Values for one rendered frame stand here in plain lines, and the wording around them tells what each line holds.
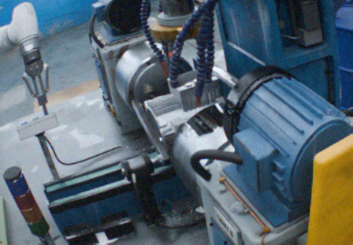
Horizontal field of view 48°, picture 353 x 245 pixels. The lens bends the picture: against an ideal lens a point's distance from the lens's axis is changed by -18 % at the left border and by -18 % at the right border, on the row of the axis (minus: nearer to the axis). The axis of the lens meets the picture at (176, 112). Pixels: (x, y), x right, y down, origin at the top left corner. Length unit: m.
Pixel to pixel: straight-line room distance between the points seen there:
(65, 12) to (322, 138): 6.35
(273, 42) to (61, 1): 5.77
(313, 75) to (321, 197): 0.79
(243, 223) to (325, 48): 0.74
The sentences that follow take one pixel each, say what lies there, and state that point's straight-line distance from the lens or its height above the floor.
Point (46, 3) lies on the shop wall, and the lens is 6.84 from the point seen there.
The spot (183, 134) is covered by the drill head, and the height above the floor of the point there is 1.13.
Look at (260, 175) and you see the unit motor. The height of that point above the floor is 1.28.
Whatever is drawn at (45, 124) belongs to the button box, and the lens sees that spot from 1.58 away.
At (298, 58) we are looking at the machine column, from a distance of 1.33.
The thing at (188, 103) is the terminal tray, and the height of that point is 1.10.
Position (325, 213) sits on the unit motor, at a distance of 0.70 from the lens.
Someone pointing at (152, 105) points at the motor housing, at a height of 1.11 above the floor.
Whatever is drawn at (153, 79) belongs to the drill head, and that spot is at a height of 1.09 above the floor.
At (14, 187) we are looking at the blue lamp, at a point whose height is 1.19.
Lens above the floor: 1.72
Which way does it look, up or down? 28 degrees down
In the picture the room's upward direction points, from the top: 12 degrees counter-clockwise
